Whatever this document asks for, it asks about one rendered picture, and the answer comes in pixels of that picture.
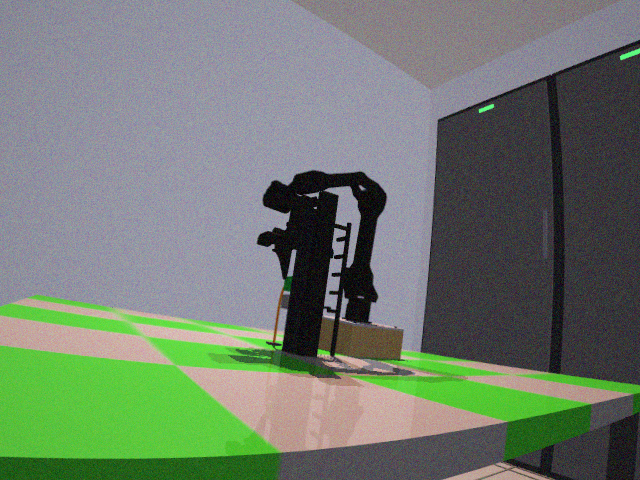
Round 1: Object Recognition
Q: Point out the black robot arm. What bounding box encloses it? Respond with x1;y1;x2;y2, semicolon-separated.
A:
262;171;386;324

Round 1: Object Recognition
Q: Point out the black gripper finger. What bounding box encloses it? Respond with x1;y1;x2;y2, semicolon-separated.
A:
272;247;292;280

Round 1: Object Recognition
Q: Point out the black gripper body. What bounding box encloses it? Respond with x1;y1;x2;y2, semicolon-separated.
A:
257;216;302;250

